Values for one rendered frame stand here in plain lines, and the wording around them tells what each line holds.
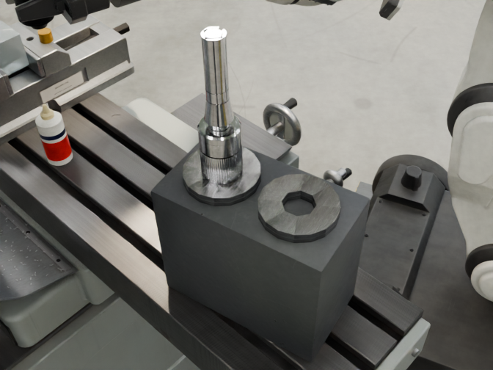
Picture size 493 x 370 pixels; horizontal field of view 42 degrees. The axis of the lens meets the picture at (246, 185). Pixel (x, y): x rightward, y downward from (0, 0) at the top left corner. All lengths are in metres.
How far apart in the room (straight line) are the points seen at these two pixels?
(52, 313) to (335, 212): 0.55
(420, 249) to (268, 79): 1.54
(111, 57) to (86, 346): 0.51
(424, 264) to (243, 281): 0.74
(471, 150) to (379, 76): 1.83
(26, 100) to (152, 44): 1.97
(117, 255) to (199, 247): 0.20
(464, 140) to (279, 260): 0.47
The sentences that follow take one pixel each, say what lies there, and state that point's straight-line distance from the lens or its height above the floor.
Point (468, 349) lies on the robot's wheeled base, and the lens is 1.34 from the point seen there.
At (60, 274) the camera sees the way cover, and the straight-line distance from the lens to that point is 1.01.
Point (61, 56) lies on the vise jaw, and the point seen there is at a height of 1.06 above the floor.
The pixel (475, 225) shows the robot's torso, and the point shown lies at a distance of 1.25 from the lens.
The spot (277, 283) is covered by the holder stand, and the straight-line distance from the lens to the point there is 0.71.
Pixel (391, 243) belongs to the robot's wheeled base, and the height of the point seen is 0.59.
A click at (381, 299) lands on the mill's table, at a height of 0.97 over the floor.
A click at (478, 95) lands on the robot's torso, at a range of 1.04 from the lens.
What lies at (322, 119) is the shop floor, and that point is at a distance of 2.61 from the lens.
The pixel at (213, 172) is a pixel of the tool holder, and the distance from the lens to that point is 0.70.
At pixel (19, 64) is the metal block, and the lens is 1.14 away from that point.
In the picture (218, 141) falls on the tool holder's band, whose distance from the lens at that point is 0.67.
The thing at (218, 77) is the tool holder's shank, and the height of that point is 1.30.
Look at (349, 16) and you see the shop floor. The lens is 3.25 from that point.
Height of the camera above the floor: 1.68
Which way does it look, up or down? 46 degrees down
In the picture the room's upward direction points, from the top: 1 degrees counter-clockwise
